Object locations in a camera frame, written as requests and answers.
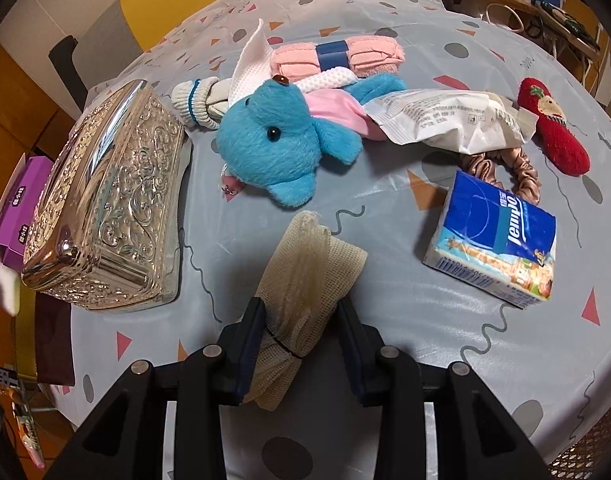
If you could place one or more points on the beige mesh cloth roll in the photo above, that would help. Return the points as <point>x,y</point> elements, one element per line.
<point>305,270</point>

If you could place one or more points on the white waffle cloth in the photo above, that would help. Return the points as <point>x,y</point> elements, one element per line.
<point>253,60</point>

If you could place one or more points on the pink towel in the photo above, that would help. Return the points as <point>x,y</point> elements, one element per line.
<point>295,60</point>

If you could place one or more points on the grey yellow blue chair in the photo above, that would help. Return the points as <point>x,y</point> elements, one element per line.
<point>175,5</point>

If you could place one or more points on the blue tissue packet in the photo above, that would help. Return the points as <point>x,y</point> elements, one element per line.
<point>485,230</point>

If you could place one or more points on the gold woven tissue box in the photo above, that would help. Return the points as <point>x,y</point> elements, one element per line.
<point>110,200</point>

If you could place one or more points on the blue plush toy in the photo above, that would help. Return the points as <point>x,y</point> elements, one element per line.
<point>270,145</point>

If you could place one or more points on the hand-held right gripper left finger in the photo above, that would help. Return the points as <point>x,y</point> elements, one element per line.
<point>248,355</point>

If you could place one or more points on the patterned plastic tablecloth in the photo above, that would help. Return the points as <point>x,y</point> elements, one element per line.
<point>385,360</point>

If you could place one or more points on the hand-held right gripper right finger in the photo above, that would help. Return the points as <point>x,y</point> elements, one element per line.
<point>353,360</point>

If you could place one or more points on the purple carton box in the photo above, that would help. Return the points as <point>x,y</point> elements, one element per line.
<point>23,195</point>

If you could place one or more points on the wooden side desk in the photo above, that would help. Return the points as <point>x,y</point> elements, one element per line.
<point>575,40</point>

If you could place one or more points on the white plastic wipes packet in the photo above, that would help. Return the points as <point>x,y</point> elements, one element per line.
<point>435,120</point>

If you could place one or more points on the brown satin scrunchie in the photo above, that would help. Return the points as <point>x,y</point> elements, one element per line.
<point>523,175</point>

